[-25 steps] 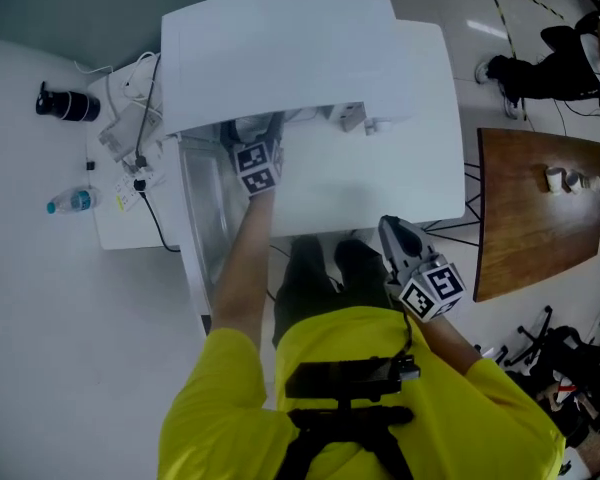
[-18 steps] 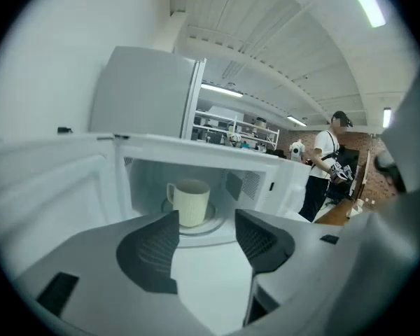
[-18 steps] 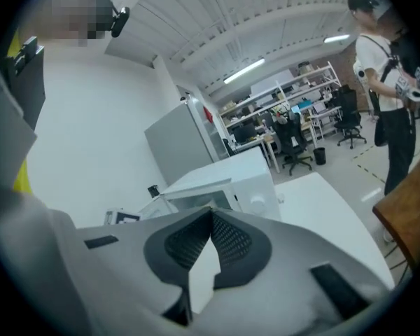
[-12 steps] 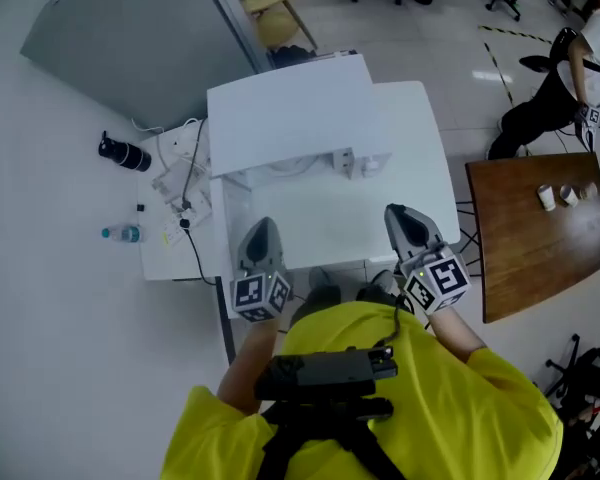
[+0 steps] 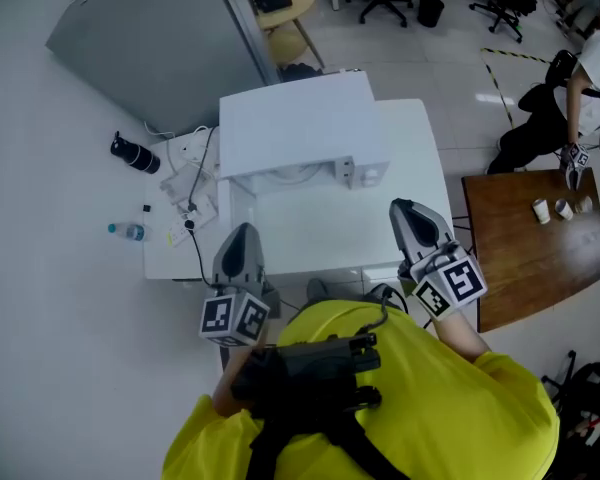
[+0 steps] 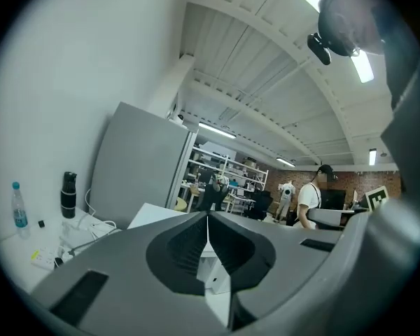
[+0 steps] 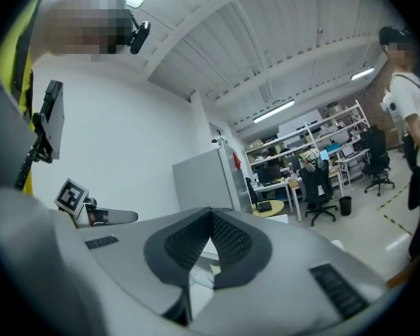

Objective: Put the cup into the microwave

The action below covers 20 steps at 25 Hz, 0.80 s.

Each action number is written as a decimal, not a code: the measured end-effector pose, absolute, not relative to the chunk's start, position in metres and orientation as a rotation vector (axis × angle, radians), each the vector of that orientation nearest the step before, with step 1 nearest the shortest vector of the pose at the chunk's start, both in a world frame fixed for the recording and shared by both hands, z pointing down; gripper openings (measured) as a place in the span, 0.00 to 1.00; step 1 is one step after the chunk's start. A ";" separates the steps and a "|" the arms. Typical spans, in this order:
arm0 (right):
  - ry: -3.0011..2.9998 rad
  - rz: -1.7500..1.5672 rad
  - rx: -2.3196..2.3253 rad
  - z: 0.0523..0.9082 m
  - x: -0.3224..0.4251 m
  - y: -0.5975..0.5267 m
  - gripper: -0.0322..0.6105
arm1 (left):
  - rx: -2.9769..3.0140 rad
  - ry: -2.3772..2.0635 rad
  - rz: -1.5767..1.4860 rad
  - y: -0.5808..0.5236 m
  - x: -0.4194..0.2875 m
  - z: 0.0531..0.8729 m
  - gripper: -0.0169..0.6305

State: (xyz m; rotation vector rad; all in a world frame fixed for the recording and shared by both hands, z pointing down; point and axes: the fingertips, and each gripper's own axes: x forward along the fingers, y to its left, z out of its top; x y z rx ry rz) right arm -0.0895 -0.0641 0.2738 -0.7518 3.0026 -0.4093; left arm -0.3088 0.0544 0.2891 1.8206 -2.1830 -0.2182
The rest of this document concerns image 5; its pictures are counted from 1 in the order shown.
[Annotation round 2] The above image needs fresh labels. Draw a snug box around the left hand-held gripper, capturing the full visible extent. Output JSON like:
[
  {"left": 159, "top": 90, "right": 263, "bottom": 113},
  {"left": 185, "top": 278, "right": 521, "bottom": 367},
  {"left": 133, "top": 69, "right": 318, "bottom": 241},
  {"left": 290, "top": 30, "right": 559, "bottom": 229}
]
[{"left": 198, "top": 221, "right": 282, "bottom": 348}]

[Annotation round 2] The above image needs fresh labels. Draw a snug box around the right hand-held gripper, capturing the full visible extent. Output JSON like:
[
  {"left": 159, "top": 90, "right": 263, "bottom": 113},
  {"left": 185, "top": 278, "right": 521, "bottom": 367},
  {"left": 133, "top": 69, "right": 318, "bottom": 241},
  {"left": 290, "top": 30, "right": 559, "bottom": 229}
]
[{"left": 388, "top": 197, "right": 489, "bottom": 323}]

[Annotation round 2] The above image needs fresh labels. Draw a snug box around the white microwave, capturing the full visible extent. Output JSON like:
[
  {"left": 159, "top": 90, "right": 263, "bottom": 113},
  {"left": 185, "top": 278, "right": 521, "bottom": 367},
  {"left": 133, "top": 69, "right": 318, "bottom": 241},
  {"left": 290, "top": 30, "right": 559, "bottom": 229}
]
[{"left": 217, "top": 69, "right": 392, "bottom": 239}]

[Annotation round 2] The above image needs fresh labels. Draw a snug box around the person's right forearm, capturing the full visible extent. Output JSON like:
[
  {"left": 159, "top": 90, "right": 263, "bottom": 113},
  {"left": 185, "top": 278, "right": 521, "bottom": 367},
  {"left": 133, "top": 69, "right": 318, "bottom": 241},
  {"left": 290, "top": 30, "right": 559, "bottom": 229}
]
[{"left": 431, "top": 306, "right": 492, "bottom": 365}]

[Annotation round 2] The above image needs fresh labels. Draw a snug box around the person's left forearm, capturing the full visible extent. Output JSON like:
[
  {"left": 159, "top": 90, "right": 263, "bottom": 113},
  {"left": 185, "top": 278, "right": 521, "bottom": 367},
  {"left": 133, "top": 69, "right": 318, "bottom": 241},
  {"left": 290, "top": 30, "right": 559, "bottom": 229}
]
[{"left": 211, "top": 332, "right": 270, "bottom": 418}]

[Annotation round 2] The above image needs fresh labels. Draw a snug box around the brown wooden table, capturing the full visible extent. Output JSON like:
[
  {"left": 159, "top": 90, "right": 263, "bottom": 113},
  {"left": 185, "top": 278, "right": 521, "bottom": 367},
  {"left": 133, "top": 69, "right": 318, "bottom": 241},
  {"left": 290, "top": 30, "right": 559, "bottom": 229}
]
[{"left": 460, "top": 167, "right": 600, "bottom": 334}]

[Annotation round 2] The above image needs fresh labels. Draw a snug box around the person's left shoe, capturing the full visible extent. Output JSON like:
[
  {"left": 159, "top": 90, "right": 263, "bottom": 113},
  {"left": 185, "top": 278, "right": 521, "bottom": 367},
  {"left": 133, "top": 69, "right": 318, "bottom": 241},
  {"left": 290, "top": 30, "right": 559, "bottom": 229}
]
[{"left": 306, "top": 277, "right": 332, "bottom": 303}]

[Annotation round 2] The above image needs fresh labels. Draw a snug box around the black chest harness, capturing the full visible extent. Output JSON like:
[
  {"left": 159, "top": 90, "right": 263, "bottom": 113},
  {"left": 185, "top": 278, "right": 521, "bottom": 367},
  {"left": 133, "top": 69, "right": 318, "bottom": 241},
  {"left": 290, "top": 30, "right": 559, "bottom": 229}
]
[{"left": 229, "top": 332, "right": 411, "bottom": 480}]

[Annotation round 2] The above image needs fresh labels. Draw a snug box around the white power strip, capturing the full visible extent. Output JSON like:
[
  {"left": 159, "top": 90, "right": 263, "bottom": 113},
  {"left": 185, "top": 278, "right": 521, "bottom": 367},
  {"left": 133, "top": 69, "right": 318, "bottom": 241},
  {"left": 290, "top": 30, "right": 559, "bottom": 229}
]
[{"left": 166, "top": 195, "right": 219, "bottom": 248}]

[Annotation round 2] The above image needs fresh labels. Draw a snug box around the white table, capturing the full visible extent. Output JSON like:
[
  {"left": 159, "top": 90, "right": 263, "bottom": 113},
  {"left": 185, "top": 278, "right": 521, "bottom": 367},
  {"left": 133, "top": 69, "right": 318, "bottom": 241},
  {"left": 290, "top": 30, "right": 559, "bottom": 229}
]
[{"left": 142, "top": 98, "right": 455, "bottom": 282}]

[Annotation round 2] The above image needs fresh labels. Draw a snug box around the clear plastic water bottle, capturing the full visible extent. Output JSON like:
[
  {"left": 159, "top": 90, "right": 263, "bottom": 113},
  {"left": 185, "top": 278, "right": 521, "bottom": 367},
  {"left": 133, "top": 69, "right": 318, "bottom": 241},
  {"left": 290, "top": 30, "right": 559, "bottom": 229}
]
[{"left": 106, "top": 221, "right": 149, "bottom": 243}]

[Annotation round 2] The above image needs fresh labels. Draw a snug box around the white power adapter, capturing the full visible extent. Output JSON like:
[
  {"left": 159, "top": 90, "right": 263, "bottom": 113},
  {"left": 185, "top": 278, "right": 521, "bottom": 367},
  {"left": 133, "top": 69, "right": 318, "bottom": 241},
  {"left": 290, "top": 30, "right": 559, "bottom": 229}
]
[{"left": 159, "top": 164, "right": 202, "bottom": 205}]

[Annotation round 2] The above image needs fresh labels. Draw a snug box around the person's yellow shirt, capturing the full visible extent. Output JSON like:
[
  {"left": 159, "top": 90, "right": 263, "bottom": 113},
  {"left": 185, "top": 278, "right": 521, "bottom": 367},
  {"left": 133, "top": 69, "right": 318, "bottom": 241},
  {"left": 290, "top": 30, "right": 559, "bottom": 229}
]
[{"left": 160, "top": 300, "right": 561, "bottom": 480}]

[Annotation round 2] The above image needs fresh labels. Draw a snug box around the black insulated bottle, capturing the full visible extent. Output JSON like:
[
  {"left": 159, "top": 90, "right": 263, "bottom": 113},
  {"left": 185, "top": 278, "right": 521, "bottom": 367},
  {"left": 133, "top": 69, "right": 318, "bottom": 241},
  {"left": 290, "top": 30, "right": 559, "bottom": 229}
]
[{"left": 109, "top": 130, "right": 162, "bottom": 176}]

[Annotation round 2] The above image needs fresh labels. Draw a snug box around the yellow black floor tape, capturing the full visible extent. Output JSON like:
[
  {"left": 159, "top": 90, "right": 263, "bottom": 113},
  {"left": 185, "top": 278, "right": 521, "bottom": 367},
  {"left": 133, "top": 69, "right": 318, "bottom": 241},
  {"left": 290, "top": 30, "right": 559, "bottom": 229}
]
[{"left": 479, "top": 46, "right": 552, "bottom": 130}]

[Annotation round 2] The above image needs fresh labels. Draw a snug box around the black trash bin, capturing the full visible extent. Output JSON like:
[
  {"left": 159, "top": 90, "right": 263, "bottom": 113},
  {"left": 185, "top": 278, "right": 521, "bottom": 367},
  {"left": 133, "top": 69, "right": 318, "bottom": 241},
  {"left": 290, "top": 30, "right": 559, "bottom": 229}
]
[{"left": 416, "top": 0, "right": 446, "bottom": 29}]

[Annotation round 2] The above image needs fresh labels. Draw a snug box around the yellow round stool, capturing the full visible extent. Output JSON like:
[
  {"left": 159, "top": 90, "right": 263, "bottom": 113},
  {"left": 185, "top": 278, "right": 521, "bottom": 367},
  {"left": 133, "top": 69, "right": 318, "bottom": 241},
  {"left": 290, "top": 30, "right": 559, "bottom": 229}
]
[{"left": 267, "top": 23, "right": 310, "bottom": 67}]

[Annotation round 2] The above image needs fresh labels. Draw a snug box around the grey partition panel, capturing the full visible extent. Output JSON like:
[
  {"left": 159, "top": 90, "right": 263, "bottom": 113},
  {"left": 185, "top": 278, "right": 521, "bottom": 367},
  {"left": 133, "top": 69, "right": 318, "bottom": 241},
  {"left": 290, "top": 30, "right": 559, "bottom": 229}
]
[{"left": 44, "top": 0, "right": 282, "bottom": 138}]

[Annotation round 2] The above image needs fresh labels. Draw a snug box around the round yellow table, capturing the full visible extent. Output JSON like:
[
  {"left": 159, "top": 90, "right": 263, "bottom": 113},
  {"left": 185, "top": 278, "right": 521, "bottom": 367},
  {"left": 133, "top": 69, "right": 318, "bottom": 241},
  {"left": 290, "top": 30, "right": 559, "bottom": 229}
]
[{"left": 243, "top": 0, "right": 326, "bottom": 69}]

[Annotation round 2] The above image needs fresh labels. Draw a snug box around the black power cable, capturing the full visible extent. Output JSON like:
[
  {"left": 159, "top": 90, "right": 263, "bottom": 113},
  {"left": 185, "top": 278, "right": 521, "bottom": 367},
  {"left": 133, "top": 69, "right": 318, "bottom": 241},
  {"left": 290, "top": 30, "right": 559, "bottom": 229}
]
[
  {"left": 183, "top": 218, "right": 216, "bottom": 289},
  {"left": 186, "top": 125, "right": 217, "bottom": 214}
]

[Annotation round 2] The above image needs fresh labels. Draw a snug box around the black harness cable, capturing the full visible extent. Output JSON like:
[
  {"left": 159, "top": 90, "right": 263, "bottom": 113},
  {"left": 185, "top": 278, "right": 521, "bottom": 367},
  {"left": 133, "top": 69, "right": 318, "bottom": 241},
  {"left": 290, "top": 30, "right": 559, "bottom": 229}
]
[{"left": 357, "top": 285, "right": 411, "bottom": 339}]

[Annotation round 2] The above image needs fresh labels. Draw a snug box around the white cable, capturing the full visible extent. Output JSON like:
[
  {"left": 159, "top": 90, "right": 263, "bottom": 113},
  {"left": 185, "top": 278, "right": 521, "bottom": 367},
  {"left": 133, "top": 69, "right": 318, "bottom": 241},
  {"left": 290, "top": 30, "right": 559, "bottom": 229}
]
[{"left": 143, "top": 119, "right": 216, "bottom": 179}]

